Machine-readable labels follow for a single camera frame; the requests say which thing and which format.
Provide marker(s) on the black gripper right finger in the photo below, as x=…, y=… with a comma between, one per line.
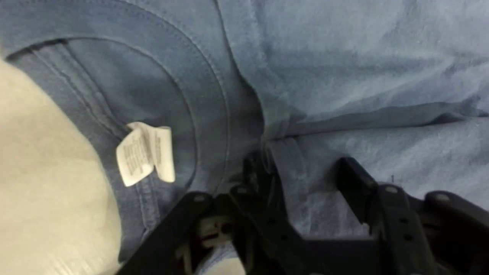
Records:
x=406, y=229

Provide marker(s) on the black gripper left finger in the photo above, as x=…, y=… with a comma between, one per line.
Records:
x=253, y=218

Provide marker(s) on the blue printed t-shirt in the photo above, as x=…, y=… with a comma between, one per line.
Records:
x=356, y=76

